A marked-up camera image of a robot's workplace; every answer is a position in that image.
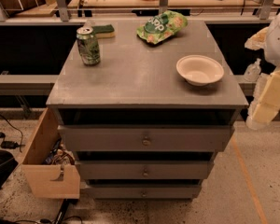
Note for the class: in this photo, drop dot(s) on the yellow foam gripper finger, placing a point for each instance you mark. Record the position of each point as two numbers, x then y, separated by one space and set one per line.
257 40
266 103

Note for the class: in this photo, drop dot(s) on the white paper bowl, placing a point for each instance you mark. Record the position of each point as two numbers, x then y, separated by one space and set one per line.
199 70

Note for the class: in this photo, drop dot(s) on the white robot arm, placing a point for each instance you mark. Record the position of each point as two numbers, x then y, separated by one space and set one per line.
272 43

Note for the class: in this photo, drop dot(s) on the green soda can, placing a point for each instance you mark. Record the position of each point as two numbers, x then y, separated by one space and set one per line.
88 46

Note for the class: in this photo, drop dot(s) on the clear sanitizer bottle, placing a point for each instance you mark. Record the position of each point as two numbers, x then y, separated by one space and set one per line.
252 71

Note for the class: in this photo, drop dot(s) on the green chip bag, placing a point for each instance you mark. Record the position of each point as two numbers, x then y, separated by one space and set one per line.
161 27

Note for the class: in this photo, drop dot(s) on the grey drawer cabinet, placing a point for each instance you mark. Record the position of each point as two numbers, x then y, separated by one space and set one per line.
136 85

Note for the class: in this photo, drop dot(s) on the green yellow sponge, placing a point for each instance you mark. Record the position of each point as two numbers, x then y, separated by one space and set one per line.
104 31

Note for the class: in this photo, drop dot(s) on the middle grey drawer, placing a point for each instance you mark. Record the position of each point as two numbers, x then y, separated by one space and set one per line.
144 169

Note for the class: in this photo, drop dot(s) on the grey drawer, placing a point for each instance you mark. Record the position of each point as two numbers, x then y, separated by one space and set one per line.
143 192
144 169
84 138

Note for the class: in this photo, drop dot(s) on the top grey drawer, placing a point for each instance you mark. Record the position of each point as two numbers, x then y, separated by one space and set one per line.
84 138

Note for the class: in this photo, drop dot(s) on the bottom grey drawer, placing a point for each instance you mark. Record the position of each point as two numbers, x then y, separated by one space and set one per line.
143 192

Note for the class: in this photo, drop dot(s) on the wooden box with clutter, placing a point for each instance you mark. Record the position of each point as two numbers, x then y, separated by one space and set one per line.
46 177

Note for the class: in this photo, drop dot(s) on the black power adapter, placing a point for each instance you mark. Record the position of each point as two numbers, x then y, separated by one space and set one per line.
9 145

